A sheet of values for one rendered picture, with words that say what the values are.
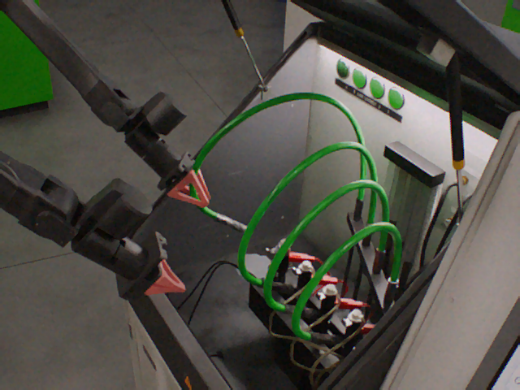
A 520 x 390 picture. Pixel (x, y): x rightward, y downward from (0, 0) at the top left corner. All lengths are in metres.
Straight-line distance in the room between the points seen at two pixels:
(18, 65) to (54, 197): 3.49
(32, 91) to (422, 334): 3.76
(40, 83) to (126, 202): 3.61
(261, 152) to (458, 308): 0.74
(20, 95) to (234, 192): 3.06
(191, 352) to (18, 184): 0.56
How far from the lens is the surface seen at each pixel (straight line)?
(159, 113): 1.09
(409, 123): 1.23
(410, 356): 1.00
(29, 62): 4.30
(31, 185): 0.82
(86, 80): 1.15
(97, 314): 2.64
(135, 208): 0.80
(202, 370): 1.17
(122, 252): 0.85
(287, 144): 1.51
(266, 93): 1.39
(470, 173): 1.14
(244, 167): 1.46
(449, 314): 0.93
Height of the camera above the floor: 1.86
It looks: 34 degrees down
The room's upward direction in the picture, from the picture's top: 3 degrees clockwise
